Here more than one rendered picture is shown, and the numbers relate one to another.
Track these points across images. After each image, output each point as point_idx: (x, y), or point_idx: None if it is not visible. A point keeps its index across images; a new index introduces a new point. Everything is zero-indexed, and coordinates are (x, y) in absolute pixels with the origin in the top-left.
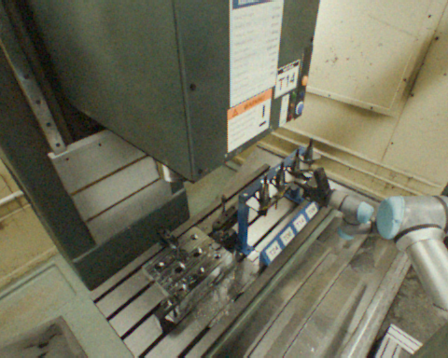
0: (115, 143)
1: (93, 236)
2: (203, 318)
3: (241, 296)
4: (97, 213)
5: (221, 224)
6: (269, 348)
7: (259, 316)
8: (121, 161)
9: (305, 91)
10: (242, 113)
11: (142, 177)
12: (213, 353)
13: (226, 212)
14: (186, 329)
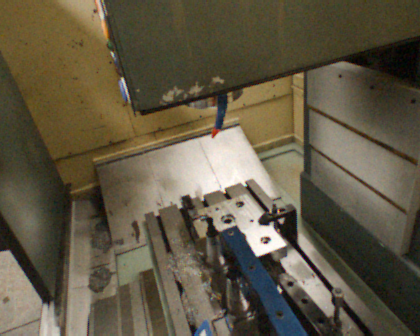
0: (354, 88)
1: (311, 167)
2: (178, 246)
3: (175, 286)
4: (317, 149)
5: (284, 286)
6: (134, 332)
7: (166, 334)
8: (352, 119)
9: (119, 63)
10: (99, 12)
11: (368, 168)
12: (149, 252)
13: (312, 303)
14: (178, 232)
